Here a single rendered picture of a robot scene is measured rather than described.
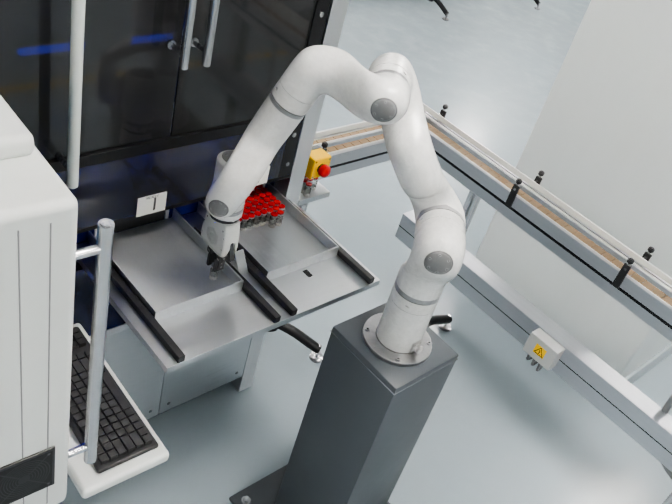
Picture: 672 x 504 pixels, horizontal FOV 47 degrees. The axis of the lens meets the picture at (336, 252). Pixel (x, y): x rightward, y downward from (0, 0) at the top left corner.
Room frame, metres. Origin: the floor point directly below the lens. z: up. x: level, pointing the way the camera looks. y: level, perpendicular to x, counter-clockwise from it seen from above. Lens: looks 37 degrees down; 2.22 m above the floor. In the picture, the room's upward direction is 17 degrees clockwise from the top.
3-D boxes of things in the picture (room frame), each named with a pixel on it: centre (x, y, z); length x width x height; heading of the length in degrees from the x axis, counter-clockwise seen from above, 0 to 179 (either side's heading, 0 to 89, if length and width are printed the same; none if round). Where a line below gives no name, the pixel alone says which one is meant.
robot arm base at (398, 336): (1.52, -0.22, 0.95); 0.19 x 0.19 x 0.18
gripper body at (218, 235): (1.50, 0.29, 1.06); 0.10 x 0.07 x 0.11; 51
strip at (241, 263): (1.55, 0.19, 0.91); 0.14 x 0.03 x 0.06; 52
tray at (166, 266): (1.51, 0.42, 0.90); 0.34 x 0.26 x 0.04; 51
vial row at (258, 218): (1.80, 0.24, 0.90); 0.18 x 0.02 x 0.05; 141
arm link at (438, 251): (1.49, -0.22, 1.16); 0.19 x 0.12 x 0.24; 2
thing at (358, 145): (2.36, 0.08, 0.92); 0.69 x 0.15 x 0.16; 141
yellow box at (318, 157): (2.04, 0.15, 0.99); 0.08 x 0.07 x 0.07; 51
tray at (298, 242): (1.78, 0.21, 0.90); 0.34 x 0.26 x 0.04; 51
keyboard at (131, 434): (1.10, 0.44, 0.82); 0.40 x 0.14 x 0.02; 50
